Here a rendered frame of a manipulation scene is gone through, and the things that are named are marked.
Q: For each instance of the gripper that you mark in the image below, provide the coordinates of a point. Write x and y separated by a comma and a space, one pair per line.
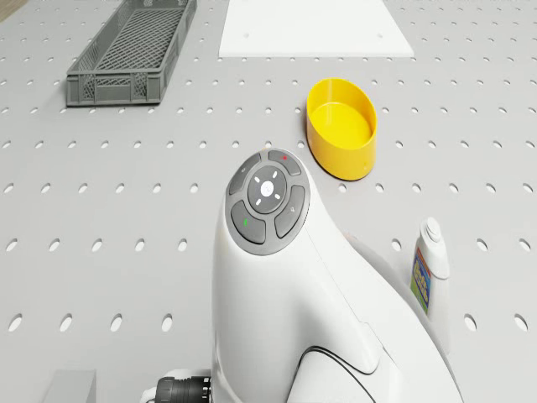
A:
180, 388

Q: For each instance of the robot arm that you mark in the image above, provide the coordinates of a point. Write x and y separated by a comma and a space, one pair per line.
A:
285, 294

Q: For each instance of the grey cube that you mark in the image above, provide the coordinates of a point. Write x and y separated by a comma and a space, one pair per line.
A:
69, 388

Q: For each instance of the white bottle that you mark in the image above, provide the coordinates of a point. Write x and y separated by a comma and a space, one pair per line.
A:
436, 260

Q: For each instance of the yellow bowl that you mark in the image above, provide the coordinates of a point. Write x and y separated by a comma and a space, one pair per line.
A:
340, 138

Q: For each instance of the dark grey basket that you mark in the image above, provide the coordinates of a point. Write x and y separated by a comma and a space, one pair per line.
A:
126, 50

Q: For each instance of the white board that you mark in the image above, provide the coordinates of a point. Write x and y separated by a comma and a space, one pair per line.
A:
310, 29

